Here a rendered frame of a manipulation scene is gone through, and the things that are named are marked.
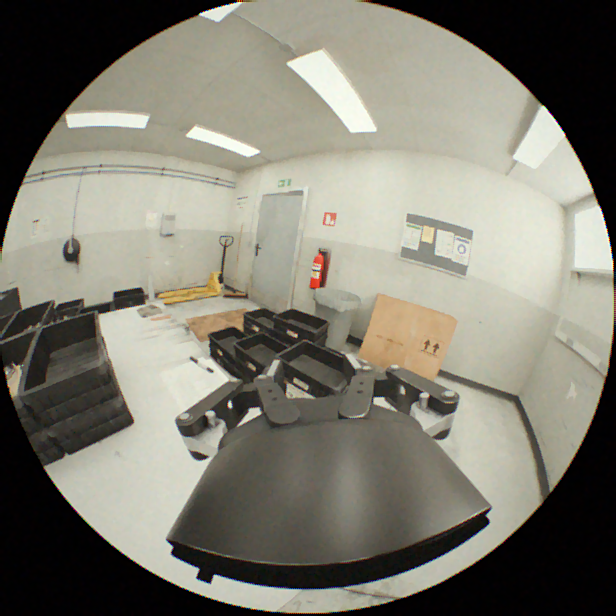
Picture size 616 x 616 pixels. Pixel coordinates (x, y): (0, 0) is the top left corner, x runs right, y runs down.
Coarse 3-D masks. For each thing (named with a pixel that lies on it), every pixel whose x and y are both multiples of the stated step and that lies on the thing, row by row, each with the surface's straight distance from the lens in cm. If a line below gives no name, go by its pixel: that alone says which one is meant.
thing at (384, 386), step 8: (360, 360) 16; (376, 376) 13; (384, 376) 13; (376, 384) 13; (384, 384) 13; (392, 384) 13; (376, 392) 13; (384, 392) 13; (392, 392) 13; (400, 392) 14
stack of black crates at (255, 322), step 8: (248, 312) 190; (256, 312) 197; (264, 312) 204; (272, 312) 195; (248, 320) 182; (256, 320) 172; (264, 320) 199; (272, 320) 197; (248, 328) 184; (256, 328) 175; (264, 328) 167; (272, 336) 168
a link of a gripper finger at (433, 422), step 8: (424, 392) 10; (424, 400) 10; (416, 408) 10; (424, 408) 10; (416, 416) 10; (424, 416) 10; (432, 416) 10; (440, 416) 10; (448, 416) 10; (424, 424) 9; (432, 424) 9; (440, 424) 10; (448, 424) 10; (432, 432) 10
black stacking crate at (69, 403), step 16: (80, 320) 88; (48, 336) 93; (64, 336) 91; (80, 336) 91; (96, 336) 90; (48, 352) 93; (64, 352) 90; (80, 352) 84; (96, 352) 80; (32, 368) 72; (48, 368) 86; (64, 368) 80; (80, 368) 75; (32, 384) 69; (80, 384) 56; (96, 384) 56; (112, 384) 59; (48, 400) 60; (64, 400) 59; (80, 400) 59; (96, 400) 59; (112, 400) 58; (48, 416) 64; (64, 416) 63
